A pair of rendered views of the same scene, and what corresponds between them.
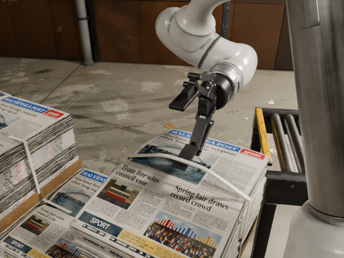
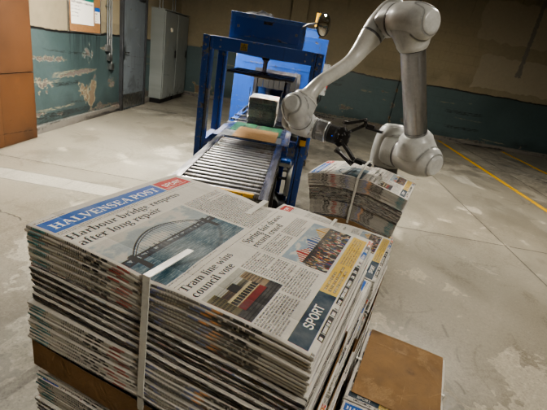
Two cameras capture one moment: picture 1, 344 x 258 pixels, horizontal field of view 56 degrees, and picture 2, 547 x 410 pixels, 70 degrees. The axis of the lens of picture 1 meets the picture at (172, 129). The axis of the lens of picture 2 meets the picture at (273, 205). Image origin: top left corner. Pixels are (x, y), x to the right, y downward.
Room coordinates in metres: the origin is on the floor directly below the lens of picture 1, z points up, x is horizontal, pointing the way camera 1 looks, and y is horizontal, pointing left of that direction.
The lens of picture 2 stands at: (1.09, 1.52, 1.52)
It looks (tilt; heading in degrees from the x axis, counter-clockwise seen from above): 22 degrees down; 263
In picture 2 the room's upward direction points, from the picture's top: 10 degrees clockwise
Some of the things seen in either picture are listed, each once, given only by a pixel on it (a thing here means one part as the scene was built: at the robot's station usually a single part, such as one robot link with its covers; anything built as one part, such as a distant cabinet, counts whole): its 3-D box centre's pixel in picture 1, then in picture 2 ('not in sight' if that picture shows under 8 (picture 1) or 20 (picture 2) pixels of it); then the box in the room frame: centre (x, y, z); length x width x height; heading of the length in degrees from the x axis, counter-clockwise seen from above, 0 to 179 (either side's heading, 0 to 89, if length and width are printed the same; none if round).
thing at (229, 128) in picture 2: not in sight; (254, 137); (0.94, -2.05, 0.75); 0.70 x 0.65 x 0.10; 82
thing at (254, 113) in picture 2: not in sight; (264, 109); (0.86, -2.62, 0.93); 0.38 x 0.30 x 0.26; 82
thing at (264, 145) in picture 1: (262, 133); (213, 189); (1.18, -0.39, 0.81); 0.43 x 0.03 x 0.02; 172
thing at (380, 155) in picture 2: not in sight; (390, 145); (0.31, -0.41, 1.17); 0.18 x 0.16 x 0.22; 114
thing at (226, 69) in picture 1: (221, 84); (322, 130); (0.74, -0.12, 1.24); 0.09 x 0.06 x 0.09; 62
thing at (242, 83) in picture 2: not in sight; (282, 85); (0.53, -4.74, 1.04); 1.51 x 1.30 x 2.07; 82
